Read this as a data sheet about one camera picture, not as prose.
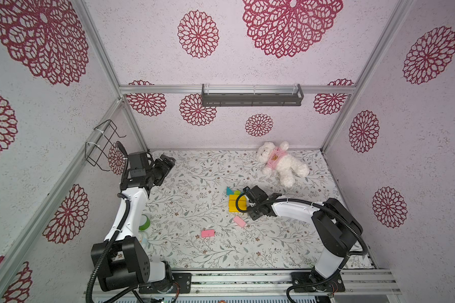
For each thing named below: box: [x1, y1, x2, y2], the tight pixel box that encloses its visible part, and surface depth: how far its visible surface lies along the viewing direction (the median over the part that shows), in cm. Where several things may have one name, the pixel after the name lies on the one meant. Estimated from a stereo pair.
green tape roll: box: [138, 213, 152, 232], surface depth 88 cm
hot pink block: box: [200, 229, 216, 238], surface depth 89 cm
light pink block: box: [233, 215, 247, 228], surface depth 92 cm
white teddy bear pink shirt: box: [256, 141, 310, 188], surface depth 107 cm
